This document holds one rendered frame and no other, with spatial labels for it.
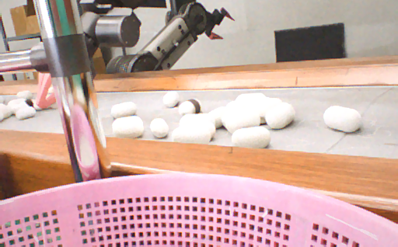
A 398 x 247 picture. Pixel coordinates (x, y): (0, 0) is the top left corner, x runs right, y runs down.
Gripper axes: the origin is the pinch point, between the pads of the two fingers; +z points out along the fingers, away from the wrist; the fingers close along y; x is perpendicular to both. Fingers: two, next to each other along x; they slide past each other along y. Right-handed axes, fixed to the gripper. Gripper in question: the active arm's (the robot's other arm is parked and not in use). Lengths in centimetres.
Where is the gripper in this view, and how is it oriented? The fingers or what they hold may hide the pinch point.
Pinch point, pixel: (42, 102)
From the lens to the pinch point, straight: 68.9
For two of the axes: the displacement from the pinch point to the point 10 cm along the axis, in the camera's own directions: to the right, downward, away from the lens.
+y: 8.2, 0.2, -5.7
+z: -3.4, 8.2, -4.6
